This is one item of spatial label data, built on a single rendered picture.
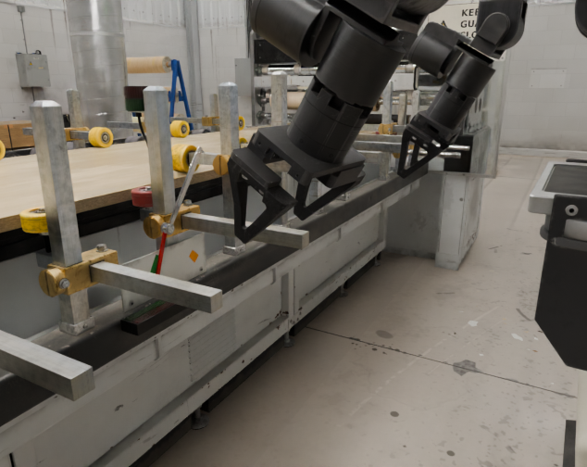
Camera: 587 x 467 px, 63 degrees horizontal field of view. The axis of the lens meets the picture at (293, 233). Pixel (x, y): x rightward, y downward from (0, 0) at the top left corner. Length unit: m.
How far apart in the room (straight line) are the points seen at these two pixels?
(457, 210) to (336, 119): 2.80
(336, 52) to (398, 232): 3.08
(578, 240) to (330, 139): 0.23
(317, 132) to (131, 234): 0.96
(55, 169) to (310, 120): 0.57
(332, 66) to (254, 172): 0.10
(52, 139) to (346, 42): 0.61
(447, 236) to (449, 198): 0.25
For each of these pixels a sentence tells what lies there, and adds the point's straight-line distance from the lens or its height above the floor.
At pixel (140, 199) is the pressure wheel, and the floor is 0.89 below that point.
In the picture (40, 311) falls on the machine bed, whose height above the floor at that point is 0.67.
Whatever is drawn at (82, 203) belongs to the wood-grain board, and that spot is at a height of 0.89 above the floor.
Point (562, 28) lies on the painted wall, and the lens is 9.42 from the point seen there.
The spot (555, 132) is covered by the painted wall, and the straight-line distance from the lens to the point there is 9.40.
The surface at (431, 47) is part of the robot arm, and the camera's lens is 0.82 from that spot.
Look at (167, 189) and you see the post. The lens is 1.07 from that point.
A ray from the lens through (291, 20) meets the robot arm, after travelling 0.42.
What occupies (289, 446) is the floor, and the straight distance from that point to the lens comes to 1.74.
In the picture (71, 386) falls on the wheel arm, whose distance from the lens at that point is 0.62.
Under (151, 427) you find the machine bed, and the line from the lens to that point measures 1.60.
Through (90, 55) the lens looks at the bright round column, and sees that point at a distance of 4.98.
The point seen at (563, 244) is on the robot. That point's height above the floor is 1.00.
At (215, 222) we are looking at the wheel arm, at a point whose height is 0.86.
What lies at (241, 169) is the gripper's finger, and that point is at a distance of 0.40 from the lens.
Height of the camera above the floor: 1.13
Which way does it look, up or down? 17 degrees down
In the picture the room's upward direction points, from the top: straight up
